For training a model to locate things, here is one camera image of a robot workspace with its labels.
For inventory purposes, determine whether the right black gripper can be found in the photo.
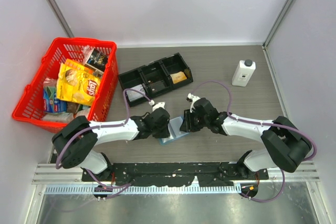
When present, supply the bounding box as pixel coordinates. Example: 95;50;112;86
180;109;209;133

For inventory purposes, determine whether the blue leather card holder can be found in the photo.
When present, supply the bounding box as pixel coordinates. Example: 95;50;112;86
159;116;188;145

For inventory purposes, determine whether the gold card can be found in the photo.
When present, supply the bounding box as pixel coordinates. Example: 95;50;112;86
170;71;187;84

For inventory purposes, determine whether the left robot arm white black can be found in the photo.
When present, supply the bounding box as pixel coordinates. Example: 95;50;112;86
52;107;170;182

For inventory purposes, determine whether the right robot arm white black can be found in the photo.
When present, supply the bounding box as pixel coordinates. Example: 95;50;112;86
180;97;312;179

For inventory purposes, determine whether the white card in tray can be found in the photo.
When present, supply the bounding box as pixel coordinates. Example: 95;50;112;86
127;84;145;102

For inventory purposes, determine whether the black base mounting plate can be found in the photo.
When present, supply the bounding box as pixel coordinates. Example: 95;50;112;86
95;162;269;187

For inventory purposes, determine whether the black three-compartment organizer tray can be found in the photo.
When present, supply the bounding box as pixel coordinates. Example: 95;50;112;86
119;53;193;107

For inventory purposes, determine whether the white bottle grey cap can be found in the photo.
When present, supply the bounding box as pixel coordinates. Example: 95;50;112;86
232;59;256;87

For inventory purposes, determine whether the black snack box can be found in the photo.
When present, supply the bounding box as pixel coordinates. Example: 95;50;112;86
83;48;108;75

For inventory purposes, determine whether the yellow Lays chips bag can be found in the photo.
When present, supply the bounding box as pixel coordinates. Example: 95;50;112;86
56;59;101;106

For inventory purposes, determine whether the blue packaged item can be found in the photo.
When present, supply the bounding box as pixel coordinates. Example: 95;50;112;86
43;86;67;114

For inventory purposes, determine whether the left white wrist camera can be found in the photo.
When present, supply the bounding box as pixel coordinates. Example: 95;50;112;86
149;100;165;112

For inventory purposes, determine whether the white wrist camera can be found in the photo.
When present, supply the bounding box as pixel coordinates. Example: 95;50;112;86
149;100;165;112
186;93;200;113

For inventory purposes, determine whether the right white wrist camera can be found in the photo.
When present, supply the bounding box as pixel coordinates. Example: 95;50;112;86
186;93;200;113

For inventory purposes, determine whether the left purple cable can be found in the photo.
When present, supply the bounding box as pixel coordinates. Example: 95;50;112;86
56;89;155;201

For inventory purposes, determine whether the purple cable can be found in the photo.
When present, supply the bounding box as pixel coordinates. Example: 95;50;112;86
56;89;155;201
188;81;317;204

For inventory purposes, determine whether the aluminium rail frame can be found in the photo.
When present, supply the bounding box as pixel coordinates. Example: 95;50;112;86
32;162;320;195

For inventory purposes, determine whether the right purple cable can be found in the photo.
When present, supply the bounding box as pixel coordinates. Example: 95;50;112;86
188;81;317;204

